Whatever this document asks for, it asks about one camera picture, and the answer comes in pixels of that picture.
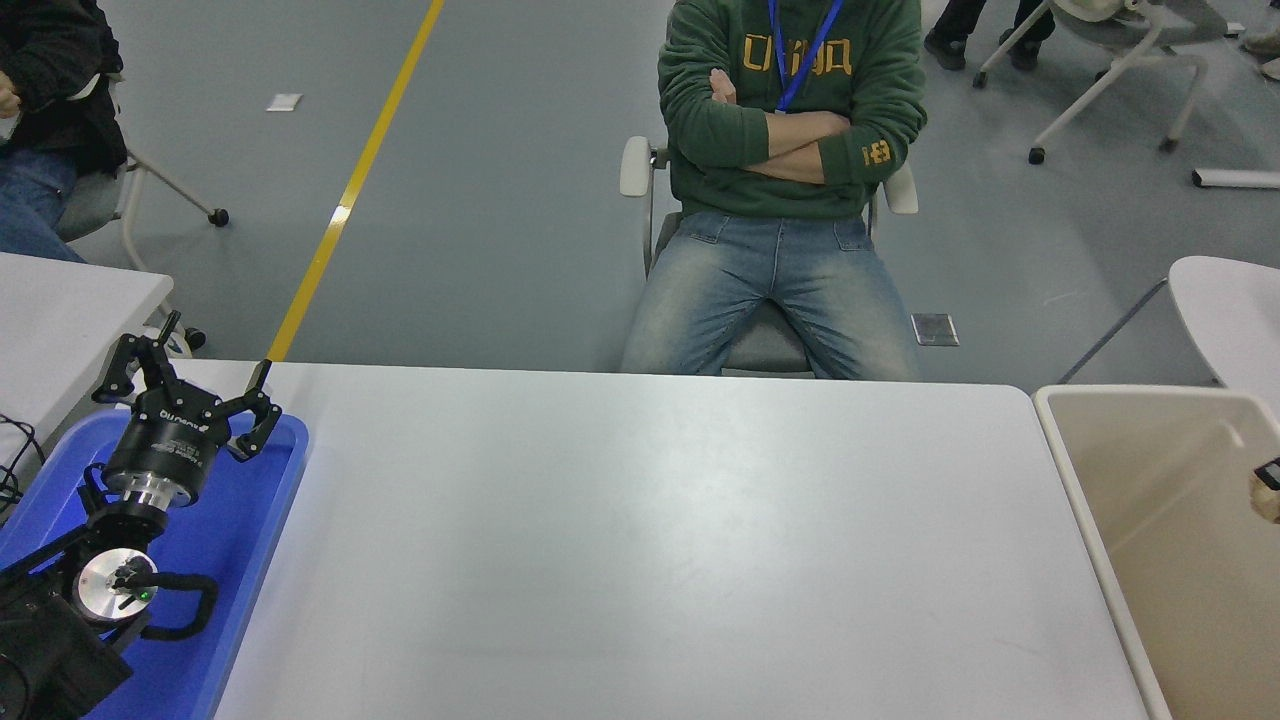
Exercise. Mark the grey chair with white armrests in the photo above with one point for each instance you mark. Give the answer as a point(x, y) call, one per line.
point(634, 165)

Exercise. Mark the person's hand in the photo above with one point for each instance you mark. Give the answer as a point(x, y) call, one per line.
point(9, 97)

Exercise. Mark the large pale bin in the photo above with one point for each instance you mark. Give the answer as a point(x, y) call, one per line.
point(1170, 560)

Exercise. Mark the white side table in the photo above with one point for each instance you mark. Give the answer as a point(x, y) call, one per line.
point(60, 320)

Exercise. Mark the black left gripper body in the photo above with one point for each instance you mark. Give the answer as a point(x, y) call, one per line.
point(170, 440)

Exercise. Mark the grey wheeled chair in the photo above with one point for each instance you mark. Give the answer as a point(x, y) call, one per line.
point(90, 205)

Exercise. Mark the person's left hand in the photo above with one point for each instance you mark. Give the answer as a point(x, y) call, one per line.
point(723, 88)

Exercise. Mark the metal floor plate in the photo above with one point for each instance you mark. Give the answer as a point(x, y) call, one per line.
point(935, 328)

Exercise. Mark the blue plastic tray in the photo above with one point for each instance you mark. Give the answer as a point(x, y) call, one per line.
point(240, 540)

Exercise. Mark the person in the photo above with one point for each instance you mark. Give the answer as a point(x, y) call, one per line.
point(780, 270)
point(60, 60)
point(950, 30)

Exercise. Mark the white rounded table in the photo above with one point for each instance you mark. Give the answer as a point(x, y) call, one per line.
point(1235, 310)

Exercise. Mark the person's left forearm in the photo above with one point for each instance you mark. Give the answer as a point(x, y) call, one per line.
point(790, 165)

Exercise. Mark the white bar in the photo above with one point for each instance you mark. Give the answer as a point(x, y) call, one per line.
point(1235, 179)

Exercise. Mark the tan paper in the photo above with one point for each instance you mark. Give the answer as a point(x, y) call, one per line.
point(1270, 505)

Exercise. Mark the person's right forearm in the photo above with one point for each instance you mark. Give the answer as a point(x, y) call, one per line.
point(800, 128)

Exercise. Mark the yellow floor tape line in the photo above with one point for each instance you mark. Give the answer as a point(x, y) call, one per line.
point(345, 205)

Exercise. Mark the white-framed wheeled chair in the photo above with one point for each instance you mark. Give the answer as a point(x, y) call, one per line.
point(1130, 60)

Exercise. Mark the white paper sheet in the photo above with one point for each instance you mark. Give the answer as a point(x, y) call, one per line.
point(285, 102)

